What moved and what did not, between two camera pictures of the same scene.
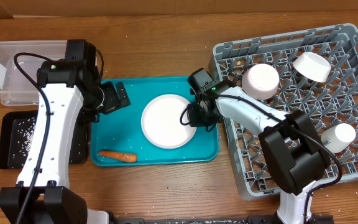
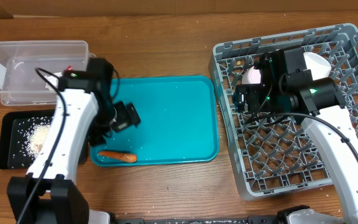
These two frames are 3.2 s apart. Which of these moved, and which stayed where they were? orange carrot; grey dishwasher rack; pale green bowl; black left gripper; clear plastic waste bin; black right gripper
Moved: black right gripper; black left gripper
Stayed: orange carrot; clear plastic waste bin; pale green bowl; grey dishwasher rack
